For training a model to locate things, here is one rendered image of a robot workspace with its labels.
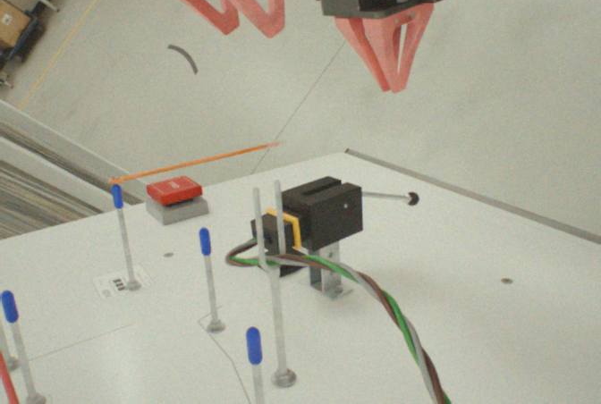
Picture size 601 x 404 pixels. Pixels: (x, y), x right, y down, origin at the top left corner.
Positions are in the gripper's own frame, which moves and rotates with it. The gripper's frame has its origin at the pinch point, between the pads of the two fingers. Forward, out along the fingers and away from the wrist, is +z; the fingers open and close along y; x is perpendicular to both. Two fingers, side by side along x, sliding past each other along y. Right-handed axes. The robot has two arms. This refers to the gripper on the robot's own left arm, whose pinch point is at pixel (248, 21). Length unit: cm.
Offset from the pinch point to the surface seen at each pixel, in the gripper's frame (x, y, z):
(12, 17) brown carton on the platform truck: 134, -720, 97
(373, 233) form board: 4.9, -4.9, 27.6
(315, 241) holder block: -4.4, 1.9, 16.8
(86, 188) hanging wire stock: -5, -74, 34
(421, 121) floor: 100, -100, 102
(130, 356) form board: -20.1, -2.6, 16.0
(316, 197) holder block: -2.2, 1.1, 14.4
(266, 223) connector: -6.4, 0.0, 13.8
